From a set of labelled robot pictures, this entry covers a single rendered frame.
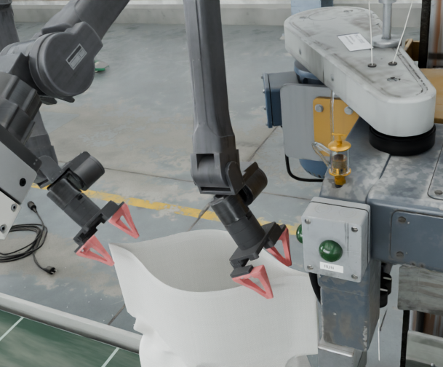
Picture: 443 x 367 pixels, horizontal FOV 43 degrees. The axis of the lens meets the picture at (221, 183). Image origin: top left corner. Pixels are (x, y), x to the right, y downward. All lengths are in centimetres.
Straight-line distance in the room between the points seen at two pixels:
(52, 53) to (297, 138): 61
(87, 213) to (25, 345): 94
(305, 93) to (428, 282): 42
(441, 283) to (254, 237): 32
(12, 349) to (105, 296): 77
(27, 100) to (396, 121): 47
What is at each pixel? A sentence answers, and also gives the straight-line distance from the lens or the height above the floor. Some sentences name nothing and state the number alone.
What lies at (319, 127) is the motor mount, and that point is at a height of 123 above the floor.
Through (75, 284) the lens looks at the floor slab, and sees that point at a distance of 288.
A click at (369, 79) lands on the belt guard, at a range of 86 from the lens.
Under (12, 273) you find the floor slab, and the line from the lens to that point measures 311.
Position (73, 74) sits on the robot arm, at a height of 151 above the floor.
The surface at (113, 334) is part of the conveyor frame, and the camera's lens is 195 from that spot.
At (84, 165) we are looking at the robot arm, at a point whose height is 118.
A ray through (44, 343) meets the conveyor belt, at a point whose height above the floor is 38.
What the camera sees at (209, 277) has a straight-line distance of 130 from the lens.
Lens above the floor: 173
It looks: 30 degrees down
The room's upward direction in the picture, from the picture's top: 8 degrees counter-clockwise
